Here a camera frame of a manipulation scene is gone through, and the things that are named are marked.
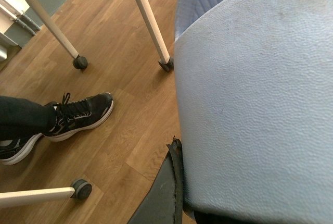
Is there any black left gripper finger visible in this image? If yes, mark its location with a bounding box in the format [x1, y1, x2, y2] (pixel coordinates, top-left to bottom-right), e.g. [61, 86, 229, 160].
[128, 138, 195, 223]

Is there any light blue rubber slipper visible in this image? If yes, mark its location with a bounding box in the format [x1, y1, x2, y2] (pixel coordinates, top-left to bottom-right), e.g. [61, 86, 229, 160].
[174, 0, 332, 223]

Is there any white chair leg with caster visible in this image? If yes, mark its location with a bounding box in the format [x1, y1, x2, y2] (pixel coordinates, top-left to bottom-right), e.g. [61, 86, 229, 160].
[1, 179, 93, 208]

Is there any black sneaker on foot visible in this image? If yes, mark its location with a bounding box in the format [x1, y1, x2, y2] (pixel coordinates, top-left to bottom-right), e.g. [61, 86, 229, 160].
[1, 133, 42, 165]
[42, 92, 114, 142]

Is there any grey office chair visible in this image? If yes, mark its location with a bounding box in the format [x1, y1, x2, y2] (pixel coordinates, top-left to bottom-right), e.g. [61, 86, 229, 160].
[0, 0, 174, 73]

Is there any dark trouser leg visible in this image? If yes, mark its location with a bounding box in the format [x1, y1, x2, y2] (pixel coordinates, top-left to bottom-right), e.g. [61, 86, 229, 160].
[1, 96, 57, 141]

